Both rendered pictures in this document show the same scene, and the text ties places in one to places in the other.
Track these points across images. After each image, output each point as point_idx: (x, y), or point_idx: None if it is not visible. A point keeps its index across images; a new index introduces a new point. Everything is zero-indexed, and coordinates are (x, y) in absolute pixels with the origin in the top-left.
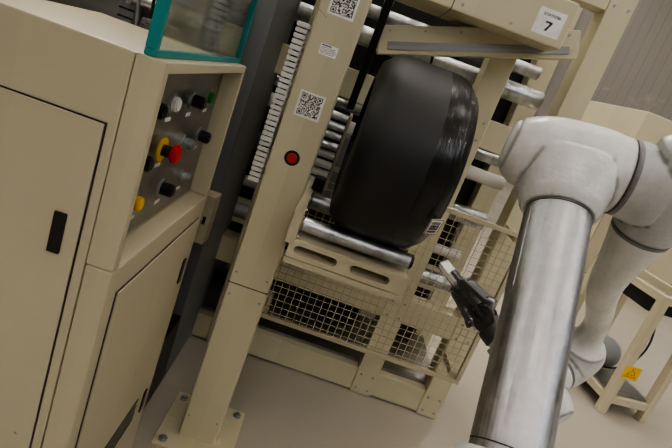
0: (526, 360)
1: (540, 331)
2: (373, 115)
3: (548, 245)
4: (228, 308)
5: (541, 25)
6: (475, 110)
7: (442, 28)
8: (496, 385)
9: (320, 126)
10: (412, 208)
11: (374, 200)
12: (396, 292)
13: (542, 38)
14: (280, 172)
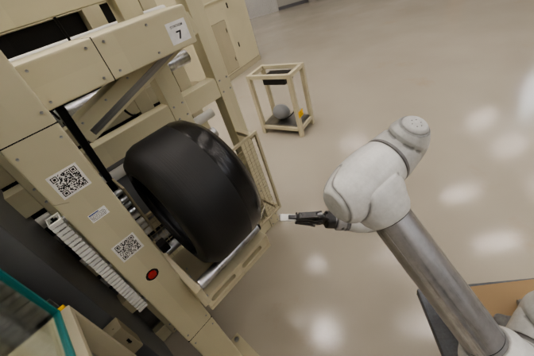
0: (468, 312)
1: (459, 294)
2: (187, 219)
3: (420, 250)
4: (202, 345)
5: (176, 36)
6: (222, 143)
7: (114, 87)
8: (466, 332)
9: (148, 245)
10: (252, 223)
11: (233, 245)
12: (267, 244)
13: (183, 44)
14: (155, 286)
